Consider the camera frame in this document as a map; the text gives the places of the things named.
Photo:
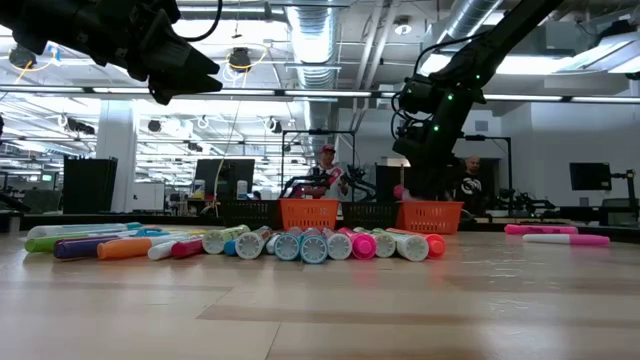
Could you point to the black partition panel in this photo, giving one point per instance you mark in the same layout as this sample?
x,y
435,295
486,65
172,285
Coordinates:
x,y
385,182

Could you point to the black plastic mesh basket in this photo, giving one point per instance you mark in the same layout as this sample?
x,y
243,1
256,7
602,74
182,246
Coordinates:
x,y
370,216
250,215

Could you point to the person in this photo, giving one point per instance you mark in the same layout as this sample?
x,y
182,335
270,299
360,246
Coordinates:
x,y
327,172
470,182

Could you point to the teal thin marker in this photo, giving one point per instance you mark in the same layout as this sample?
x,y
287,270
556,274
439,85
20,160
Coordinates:
x,y
152,232

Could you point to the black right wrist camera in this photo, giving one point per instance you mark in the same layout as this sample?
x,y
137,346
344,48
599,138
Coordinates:
x,y
417,95

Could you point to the pink highlighter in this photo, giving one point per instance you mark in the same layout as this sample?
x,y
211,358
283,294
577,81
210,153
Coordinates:
x,y
363,246
540,229

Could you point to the yellow thin marker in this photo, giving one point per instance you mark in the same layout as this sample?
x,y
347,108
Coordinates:
x,y
192,232

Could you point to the orange highlighter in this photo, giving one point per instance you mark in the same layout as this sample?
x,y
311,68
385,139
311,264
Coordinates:
x,y
436,245

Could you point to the black metal frame stand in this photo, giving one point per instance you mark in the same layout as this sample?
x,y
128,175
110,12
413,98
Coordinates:
x,y
487,137
317,132

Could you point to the white ceiling light panel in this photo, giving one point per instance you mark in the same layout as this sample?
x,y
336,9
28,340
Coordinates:
x,y
595,55

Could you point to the white square column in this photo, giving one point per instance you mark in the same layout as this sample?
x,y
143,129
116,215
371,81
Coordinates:
x,y
117,150

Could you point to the black monitor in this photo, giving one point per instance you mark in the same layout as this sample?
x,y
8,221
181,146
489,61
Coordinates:
x,y
590,176
225,175

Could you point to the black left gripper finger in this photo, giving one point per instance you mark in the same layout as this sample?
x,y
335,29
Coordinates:
x,y
172,86
187,60

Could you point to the green capped white marker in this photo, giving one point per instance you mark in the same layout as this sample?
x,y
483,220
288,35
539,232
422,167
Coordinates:
x,y
385,245

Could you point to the orange thin marker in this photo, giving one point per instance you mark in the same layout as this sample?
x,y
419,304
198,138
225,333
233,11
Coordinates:
x,y
125,248

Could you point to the background black robot arm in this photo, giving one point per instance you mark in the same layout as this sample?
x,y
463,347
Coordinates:
x,y
525,202
360,182
300,187

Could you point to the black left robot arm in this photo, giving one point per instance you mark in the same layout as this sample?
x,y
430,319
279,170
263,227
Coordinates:
x,y
40,22

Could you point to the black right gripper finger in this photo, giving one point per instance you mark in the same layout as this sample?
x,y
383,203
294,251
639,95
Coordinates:
x,y
436,185
416,182

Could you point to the green thin marker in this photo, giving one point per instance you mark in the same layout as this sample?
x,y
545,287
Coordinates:
x,y
45,244

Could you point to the black ceiling camera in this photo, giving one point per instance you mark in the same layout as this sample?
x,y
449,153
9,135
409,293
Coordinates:
x,y
240,59
21,56

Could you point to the long ceiling light strip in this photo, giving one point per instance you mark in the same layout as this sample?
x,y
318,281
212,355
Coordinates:
x,y
325,93

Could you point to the yellow-green highlighter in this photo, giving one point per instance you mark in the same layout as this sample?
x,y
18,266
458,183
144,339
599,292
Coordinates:
x,y
220,241

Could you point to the silver round air duct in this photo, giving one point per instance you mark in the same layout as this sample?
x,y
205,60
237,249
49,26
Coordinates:
x,y
312,35
472,15

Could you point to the blue highlighter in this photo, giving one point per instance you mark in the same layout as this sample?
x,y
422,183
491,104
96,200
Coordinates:
x,y
287,247
313,249

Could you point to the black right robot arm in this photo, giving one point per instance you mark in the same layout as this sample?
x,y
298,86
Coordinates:
x,y
500,40

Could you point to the orange plastic mesh basket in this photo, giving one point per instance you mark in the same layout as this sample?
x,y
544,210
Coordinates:
x,y
309,214
430,217

